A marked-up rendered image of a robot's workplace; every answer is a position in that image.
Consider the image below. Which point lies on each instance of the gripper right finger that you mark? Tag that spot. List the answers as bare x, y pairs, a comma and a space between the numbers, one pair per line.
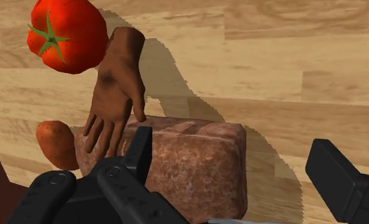
336, 180

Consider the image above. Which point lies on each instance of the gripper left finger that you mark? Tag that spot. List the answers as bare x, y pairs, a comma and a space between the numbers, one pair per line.
131, 198

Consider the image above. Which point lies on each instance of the brown bread loaf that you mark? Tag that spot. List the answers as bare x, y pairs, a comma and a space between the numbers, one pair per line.
197, 167

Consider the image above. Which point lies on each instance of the brown potato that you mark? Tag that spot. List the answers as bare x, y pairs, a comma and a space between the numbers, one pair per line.
56, 144

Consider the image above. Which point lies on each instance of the brown hand figure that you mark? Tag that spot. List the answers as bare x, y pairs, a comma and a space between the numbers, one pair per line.
117, 83

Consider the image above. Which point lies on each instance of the red tomato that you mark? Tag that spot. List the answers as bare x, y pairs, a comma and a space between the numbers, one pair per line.
76, 34

